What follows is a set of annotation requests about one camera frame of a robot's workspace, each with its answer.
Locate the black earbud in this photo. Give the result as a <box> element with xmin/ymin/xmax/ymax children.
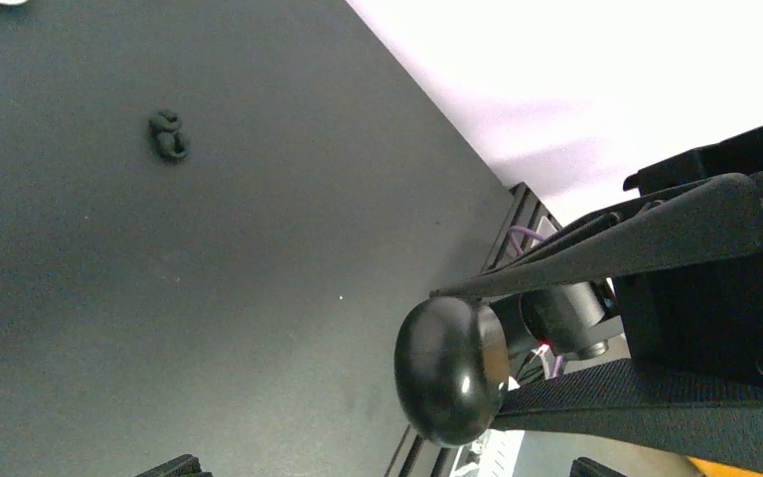
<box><xmin>148</xmin><ymin>109</ymin><xmax>189</xmax><ymax>162</ymax></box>

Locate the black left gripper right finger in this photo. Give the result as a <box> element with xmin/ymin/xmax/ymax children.
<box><xmin>569</xmin><ymin>457</ymin><xmax>611</xmax><ymax>477</ymax></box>

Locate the black earbud charging case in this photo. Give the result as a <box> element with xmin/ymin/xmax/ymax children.
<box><xmin>393</xmin><ymin>297</ymin><xmax>510</xmax><ymax>447</ymax></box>

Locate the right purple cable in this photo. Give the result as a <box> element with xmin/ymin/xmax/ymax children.
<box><xmin>504</xmin><ymin>225</ymin><xmax>547</xmax><ymax>258</ymax></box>

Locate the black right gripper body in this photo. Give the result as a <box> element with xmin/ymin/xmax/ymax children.
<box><xmin>614</xmin><ymin>126</ymin><xmax>763</xmax><ymax>388</ymax></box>

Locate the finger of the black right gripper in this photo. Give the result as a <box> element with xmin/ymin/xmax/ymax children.
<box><xmin>433</xmin><ymin>173</ymin><xmax>763</xmax><ymax>297</ymax></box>
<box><xmin>491</xmin><ymin>359</ymin><xmax>763</xmax><ymax>473</ymax></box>

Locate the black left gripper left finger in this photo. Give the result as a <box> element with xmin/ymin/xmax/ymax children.
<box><xmin>136</xmin><ymin>454</ymin><xmax>213</xmax><ymax>477</ymax></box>

